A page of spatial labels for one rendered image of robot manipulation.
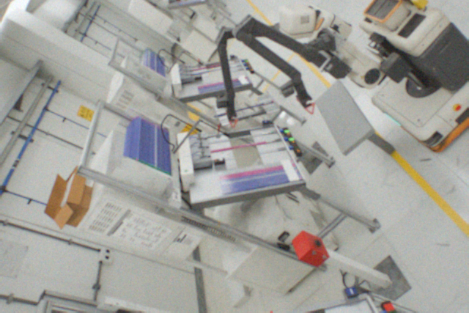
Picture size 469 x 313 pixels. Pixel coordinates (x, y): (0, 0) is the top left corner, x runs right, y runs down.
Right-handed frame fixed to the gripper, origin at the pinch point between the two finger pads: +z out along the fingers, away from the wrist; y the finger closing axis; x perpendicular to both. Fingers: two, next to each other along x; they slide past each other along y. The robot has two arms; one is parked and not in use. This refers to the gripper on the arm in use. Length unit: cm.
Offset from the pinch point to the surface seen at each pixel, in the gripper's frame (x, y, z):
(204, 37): 27, -440, 82
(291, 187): 25, 60, 14
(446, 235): 108, 98, 37
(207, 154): -21.8, 20.6, 8.4
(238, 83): 23, -92, 14
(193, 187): -34, 44, 15
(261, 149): 17.5, 17.6, 13.9
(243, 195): -5, 60, 14
